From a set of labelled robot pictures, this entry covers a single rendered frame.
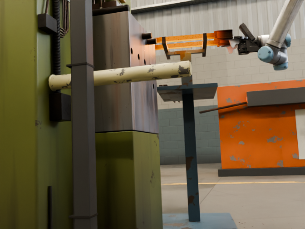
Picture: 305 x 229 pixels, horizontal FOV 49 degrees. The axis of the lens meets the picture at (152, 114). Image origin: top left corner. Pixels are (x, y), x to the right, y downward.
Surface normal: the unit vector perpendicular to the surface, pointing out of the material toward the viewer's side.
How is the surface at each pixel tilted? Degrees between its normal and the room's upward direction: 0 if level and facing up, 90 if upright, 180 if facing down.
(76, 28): 90
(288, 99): 90
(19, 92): 90
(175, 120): 90
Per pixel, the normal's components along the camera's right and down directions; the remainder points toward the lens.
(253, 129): -0.27, -0.09
